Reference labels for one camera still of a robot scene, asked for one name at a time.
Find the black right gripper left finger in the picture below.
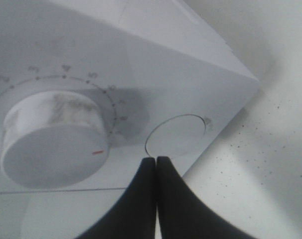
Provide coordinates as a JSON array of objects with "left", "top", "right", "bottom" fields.
[{"left": 78, "top": 157, "right": 156, "bottom": 239}]

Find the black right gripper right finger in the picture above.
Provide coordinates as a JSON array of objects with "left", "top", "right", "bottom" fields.
[{"left": 156, "top": 156, "right": 251, "bottom": 239}]

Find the white microwave oven body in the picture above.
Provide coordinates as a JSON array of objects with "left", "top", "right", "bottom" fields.
[{"left": 0, "top": 0, "right": 259, "bottom": 194}]

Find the white microwave knob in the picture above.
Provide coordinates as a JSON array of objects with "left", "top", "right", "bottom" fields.
[{"left": 1, "top": 91, "right": 109, "bottom": 189}]

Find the round white door release button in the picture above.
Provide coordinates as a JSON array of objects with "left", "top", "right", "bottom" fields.
[{"left": 145, "top": 114, "right": 206, "bottom": 158}]

